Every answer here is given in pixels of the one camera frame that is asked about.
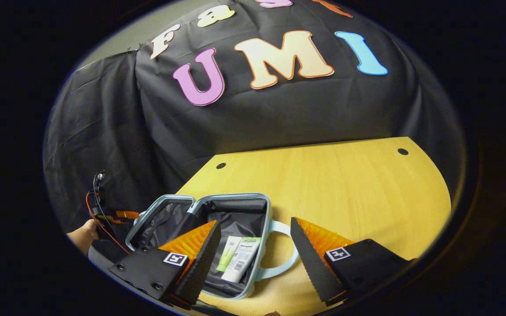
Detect black cable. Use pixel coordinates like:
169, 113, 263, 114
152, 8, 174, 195
93, 170, 118, 233

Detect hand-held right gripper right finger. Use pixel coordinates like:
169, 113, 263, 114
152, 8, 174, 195
290, 217, 417, 307

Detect white skincare tube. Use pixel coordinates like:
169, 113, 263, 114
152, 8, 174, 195
221, 237, 262, 284

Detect black backdrop cloth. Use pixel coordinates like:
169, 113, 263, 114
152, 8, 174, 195
43, 0, 464, 233

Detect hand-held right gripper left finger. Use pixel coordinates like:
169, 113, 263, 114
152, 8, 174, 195
108, 220, 222, 310

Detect light blue suitcase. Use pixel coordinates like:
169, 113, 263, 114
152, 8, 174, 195
125, 193, 300, 301

